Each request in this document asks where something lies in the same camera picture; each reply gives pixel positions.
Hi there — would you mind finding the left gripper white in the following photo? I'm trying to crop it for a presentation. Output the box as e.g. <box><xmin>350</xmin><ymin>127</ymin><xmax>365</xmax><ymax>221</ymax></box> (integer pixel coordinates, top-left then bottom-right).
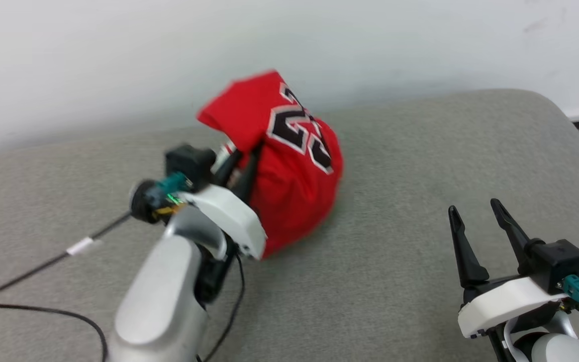
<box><xmin>178</xmin><ymin>142</ymin><xmax>268</xmax><ymax>260</ymax></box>

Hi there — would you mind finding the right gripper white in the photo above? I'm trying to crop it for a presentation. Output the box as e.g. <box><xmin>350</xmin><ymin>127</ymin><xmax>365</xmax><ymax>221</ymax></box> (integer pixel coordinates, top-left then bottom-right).
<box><xmin>448</xmin><ymin>198</ymin><xmax>567</xmax><ymax>339</ymax></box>

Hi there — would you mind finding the red number 23 jersey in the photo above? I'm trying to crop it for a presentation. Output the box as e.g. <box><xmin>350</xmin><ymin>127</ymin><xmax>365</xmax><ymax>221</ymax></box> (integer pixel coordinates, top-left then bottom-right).
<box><xmin>197</xmin><ymin>70</ymin><xmax>344</xmax><ymax>259</ymax></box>

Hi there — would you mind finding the grey fabric sofa cushion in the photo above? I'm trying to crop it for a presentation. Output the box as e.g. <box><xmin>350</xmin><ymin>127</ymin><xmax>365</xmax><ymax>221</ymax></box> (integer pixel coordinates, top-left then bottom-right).
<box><xmin>0</xmin><ymin>89</ymin><xmax>579</xmax><ymax>362</ymax></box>

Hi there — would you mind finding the thin black cable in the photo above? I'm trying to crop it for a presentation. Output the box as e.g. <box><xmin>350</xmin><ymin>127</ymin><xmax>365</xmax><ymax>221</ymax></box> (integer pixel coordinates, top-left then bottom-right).
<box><xmin>200</xmin><ymin>253</ymin><xmax>246</xmax><ymax>362</ymax></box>

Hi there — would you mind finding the black cable with white label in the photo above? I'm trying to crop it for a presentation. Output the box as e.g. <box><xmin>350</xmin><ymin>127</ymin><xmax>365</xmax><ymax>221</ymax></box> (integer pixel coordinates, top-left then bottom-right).
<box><xmin>0</xmin><ymin>211</ymin><xmax>135</xmax><ymax>362</ymax></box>

